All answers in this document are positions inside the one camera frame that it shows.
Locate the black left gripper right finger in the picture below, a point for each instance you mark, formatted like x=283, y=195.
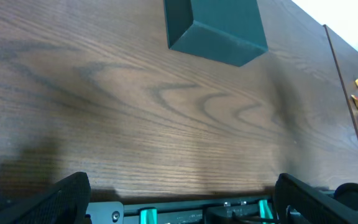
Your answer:
x=298, y=202

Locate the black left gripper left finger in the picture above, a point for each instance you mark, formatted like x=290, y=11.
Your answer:
x=64, y=202

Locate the dark green box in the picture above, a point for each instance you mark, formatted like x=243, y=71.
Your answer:
x=227, y=31

